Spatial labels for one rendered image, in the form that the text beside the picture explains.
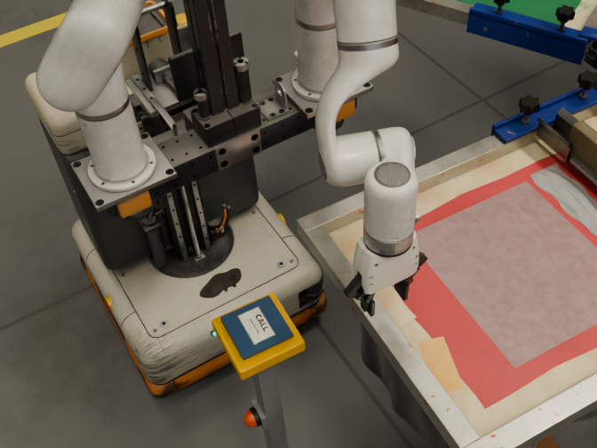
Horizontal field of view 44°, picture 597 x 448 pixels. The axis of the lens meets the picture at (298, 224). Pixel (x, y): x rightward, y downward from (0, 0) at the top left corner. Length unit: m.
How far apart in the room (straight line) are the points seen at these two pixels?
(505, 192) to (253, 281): 0.95
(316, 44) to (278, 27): 2.32
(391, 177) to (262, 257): 1.34
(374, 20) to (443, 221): 0.61
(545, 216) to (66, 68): 0.95
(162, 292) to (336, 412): 0.64
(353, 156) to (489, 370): 0.48
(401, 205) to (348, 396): 1.40
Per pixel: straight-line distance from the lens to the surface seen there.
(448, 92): 3.35
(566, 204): 1.59
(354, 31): 1.02
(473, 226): 1.52
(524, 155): 1.68
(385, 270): 1.15
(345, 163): 1.06
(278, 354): 1.34
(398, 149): 1.07
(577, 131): 1.61
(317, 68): 1.47
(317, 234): 1.44
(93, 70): 1.13
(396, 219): 1.05
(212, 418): 2.37
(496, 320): 1.39
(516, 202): 1.58
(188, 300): 2.27
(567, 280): 1.47
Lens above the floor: 2.09
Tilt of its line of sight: 49 degrees down
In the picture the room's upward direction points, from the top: 5 degrees counter-clockwise
